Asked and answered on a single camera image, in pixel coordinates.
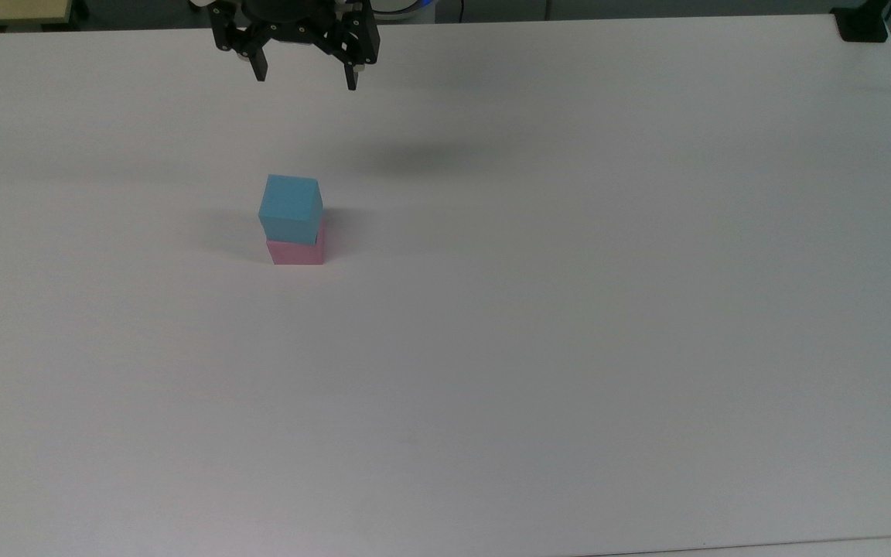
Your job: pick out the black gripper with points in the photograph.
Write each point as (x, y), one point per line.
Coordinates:
(295, 23)

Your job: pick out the blue cube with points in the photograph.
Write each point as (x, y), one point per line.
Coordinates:
(291, 207)

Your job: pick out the pink cube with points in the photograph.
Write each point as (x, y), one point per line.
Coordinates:
(297, 254)

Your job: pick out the beige desk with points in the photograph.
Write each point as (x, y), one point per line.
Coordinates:
(5, 11)

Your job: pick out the black clamp pole mount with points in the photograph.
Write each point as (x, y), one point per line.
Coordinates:
(861, 23)

